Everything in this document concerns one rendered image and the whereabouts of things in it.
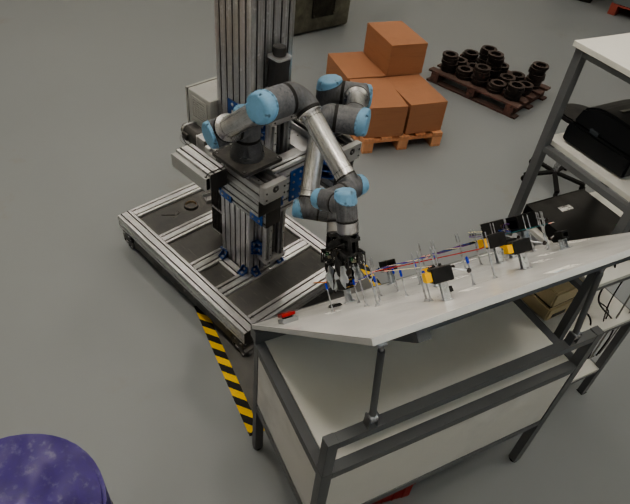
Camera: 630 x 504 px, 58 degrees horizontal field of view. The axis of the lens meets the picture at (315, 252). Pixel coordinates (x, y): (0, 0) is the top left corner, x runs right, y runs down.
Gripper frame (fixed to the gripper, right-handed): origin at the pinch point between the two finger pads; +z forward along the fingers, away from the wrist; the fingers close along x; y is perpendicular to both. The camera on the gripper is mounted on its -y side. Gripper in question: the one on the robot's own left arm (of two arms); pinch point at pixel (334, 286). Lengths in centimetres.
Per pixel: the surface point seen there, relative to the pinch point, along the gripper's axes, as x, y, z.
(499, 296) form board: 67, 57, 4
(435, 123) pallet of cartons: -25, -263, -160
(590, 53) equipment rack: 88, -5, -84
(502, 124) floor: 21, -338, -182
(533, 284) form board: 74, 50, 1
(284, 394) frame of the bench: -11.3, 13.7, 40.7
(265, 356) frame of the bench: -23.5, 8.0, 28.3
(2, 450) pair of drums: -76, 75, 59
